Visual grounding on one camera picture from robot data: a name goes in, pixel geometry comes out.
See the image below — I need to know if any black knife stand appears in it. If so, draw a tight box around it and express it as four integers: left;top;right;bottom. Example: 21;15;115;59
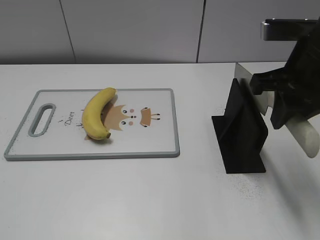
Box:
211;78;268;174

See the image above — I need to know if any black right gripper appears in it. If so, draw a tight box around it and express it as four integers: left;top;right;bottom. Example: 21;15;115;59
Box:
249;18;320;130

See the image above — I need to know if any white grey deer cutting board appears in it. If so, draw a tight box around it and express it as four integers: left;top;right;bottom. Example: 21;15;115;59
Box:
4;87;180;161

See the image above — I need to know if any yellow plastic banana stem half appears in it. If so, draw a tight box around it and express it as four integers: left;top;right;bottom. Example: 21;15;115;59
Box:
81;87;116;141

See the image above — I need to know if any steel cleaver white handle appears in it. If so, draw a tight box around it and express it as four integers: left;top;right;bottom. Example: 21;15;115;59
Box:
234;62;320;158

